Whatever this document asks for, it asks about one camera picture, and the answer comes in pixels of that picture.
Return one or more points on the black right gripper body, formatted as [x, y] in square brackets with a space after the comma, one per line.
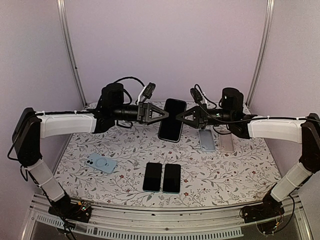
[203, 117]

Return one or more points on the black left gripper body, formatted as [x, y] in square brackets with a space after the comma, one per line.
[142, 112]

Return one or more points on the light blue case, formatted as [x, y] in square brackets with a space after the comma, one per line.
[206, 140]

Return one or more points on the black cased phone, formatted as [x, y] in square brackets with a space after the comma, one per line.
[170, 128]

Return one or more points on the white phone case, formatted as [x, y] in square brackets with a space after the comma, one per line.
[226, 142]

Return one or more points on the phone with dark screen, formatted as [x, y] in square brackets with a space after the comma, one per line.
[172, 179]

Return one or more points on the bare phone dark screen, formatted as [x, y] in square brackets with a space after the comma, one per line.
[152, 177]

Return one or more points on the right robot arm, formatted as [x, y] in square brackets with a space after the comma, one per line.
[301, 130]

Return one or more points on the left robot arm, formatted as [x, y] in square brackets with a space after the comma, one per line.
[33, 126]

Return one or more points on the light blue cased phone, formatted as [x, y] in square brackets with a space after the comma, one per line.
[101, 163]

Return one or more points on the floral table mat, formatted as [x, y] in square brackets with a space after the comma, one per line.
[208, 179]

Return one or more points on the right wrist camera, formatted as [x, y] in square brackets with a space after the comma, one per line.
[198, 95]

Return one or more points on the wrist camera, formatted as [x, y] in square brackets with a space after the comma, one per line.
[146, 93]
[198, 95]

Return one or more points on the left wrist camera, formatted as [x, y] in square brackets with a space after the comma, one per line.
[146, 93]

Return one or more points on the aluminium front rail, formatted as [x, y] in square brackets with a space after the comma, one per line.
[120, 222]

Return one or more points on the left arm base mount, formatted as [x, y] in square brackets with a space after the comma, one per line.
[68, 210]

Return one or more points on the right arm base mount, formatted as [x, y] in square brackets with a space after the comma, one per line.
[266, 217]

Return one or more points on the aluminium right corner post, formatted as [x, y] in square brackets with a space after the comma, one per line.
[269, 11]

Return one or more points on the aluminium corner post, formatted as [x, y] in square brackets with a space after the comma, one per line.
[62, 12]
[269, 11]

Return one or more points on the aluminium left corner post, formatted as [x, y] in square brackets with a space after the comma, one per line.
[62, 12]

